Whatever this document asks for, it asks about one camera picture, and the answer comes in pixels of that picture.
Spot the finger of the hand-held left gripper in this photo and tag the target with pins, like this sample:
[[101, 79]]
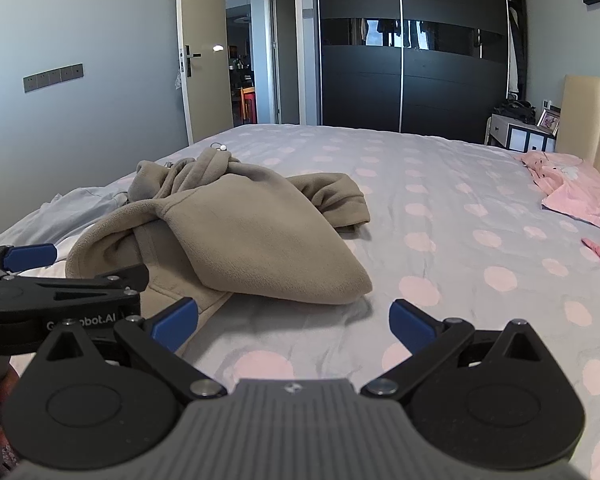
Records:
[[30, 256], [80, 280]]

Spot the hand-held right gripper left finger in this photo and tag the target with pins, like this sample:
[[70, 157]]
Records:
[[176, 324]]

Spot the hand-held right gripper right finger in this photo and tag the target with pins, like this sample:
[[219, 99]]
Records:
[[410, 327]]

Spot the beige fleece hoodie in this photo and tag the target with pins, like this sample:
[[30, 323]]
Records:
[[240, 225]]

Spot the hanging clothes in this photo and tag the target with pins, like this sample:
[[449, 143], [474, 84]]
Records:
[[515, 50]]

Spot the person's left hand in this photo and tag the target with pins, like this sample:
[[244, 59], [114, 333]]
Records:
[[7, 390]]

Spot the bed with polka dot sheet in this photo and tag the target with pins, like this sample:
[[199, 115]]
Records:
[[430, 260]]

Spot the pink printed pajama garment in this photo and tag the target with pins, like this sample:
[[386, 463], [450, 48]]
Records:
[[550, 167]]

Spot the pink pillow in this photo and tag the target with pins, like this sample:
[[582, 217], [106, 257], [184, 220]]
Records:
[[585, 200]]

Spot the white nightstand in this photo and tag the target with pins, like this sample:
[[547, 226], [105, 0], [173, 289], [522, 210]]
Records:
[[520, 137]]

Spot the orange chair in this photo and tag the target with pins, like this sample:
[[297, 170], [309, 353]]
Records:
[[250, 105]]

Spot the black bag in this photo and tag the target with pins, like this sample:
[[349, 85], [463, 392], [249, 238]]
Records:
[[515, 110]]

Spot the black sliding wardrobe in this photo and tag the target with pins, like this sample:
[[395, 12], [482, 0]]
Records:
[[360, 85]]

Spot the beige padded headboard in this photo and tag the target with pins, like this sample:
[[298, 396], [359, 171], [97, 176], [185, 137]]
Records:
[[585, 120]]

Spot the beige room door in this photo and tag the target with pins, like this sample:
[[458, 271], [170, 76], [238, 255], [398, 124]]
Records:
[[205, 20]]

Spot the grey wall switch panel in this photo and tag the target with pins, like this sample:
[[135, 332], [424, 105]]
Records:
[[52, 77]]

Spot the photo frame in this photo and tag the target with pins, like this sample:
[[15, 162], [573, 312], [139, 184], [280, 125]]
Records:
[[547, 120]]

